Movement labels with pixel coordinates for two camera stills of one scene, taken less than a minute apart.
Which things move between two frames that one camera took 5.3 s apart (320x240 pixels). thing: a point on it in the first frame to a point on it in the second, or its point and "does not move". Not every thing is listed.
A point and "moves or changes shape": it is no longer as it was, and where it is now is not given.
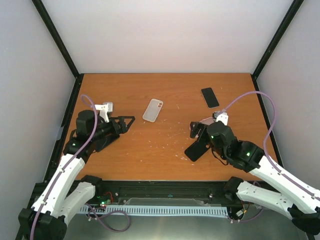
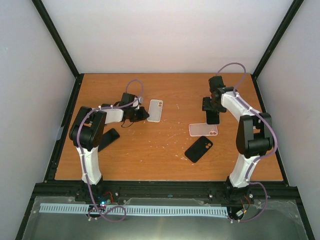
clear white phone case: (153, 110) does not move
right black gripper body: (202, 135) to (212, 106)
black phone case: (196, 150) does not move
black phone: (210, 97) moves or changes shape
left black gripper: (123, 129) to (143, 116)
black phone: (104, 142) does not move
